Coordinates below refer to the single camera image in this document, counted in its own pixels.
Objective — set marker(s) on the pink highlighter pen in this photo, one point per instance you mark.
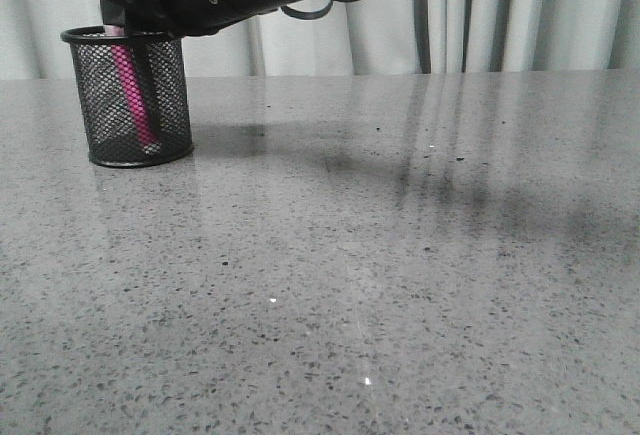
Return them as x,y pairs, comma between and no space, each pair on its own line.
124,63

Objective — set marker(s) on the black mesh pen holder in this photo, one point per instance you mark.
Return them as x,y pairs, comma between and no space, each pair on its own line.
109,128

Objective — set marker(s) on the light grey curtain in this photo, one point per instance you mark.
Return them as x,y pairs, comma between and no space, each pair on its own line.
427,36

